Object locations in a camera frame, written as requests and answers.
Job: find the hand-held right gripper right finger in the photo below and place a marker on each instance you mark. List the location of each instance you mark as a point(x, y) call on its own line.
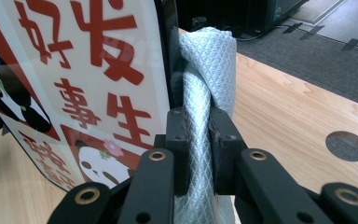
point(227, 146)

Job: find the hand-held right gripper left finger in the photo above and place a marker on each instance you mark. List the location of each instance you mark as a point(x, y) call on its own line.
point(177, 133)

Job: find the light blue textured cloth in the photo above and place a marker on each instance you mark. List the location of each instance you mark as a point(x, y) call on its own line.
point(211, 62)

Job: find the panda print sign board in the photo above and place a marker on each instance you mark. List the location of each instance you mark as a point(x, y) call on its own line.
point(84, 87)

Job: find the dark equipment box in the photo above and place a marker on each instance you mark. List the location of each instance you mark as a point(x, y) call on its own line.
point(239, 14)

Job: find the black tape strip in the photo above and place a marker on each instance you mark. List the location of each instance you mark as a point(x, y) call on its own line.
point(351, 44)
point(293, 28)
point(311, 30)

